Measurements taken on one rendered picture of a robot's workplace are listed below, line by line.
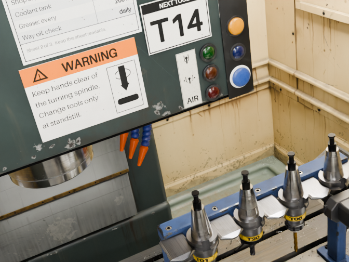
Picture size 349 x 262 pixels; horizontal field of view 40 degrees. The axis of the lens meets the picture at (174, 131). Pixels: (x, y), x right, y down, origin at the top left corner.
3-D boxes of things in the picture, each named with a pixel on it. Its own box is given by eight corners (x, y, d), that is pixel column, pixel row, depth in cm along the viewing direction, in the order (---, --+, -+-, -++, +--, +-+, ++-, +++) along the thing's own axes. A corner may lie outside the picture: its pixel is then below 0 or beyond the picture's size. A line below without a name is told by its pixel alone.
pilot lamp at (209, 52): (217, 58, 71) (215, 43, 70) (203, 62, 70) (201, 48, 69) (215, 57, 71) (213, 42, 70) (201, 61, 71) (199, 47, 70)
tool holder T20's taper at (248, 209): (249, 202, 103) (246, 177, 100) (264, 212, 100) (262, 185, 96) (233, 213, 101) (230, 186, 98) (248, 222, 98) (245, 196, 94)
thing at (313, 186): (334, 194, 104) (334, 191, 104) (314, 203, 102) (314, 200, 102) (313, 178, 110) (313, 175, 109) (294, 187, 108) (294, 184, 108)
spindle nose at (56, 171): (72, 133, 100) (56, 79, 94) (110, 161, 88) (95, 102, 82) (-3, 167, 92) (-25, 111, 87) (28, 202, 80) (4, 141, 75)
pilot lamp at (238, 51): (245, 57, 73) (244, 43, 72) (233, 61, 72) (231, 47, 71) (243, 56, 73) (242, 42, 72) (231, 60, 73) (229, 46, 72)
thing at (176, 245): (198, 256, 94) (197, 252, 94) (173, 266, 93) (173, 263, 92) (183, 235, 100) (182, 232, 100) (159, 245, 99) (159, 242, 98)
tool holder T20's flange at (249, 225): (250, 208, 105) (249, 199, 104) (270, 221, 101) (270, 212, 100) (228, 222, 102) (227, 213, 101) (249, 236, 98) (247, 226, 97)
